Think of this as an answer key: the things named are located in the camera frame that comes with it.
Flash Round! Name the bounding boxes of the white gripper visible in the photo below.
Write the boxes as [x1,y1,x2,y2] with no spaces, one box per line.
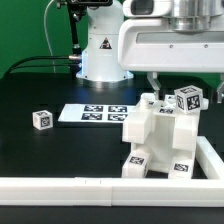
[118,17,224,99]

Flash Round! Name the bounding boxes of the white chair seat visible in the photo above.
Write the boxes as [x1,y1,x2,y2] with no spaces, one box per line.
[135,107,200,174]

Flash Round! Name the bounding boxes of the white long chair back bar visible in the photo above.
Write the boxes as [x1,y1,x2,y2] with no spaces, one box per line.
[122,93,209,149]

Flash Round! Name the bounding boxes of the white cube nut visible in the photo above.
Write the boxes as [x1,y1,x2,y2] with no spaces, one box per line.
[174,85,203,114]
[32,110,53,130]

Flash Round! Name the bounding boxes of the white cube nut front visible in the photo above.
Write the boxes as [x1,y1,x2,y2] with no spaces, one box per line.
[174,85,203,114]

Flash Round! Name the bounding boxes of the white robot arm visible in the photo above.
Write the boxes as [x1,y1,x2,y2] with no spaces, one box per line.
[79,0,224,102]

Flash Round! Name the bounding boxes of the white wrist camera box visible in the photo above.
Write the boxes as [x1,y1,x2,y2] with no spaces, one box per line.
[123,0,172,18]

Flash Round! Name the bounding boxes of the white L-shaped fence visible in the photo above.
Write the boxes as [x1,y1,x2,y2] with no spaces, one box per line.
[0,136,224,207]

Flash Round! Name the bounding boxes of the black cables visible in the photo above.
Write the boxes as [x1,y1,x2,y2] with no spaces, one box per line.
[6,55,83,76]

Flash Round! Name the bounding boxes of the white tag base sheet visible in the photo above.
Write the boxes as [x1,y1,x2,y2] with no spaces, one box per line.
[58,104,133,123]

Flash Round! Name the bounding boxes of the grey cable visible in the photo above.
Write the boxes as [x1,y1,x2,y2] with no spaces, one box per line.
[43,0,58,74]

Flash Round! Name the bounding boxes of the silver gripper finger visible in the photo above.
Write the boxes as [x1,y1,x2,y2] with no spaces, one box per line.
[216,73,224,103]

